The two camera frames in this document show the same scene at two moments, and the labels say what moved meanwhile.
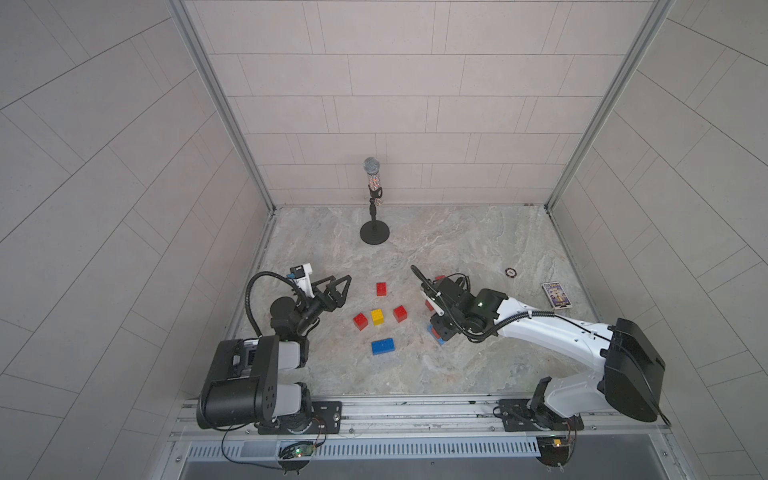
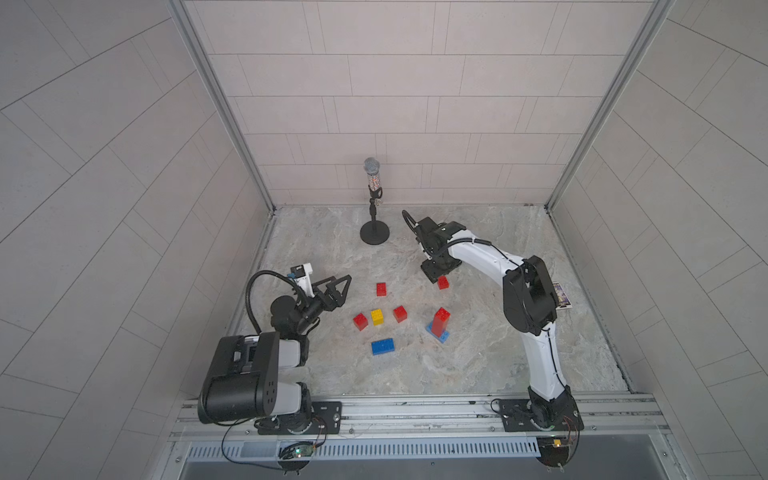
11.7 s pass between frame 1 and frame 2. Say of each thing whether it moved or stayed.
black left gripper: stayed
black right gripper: moved
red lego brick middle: stayed
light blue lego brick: stayed
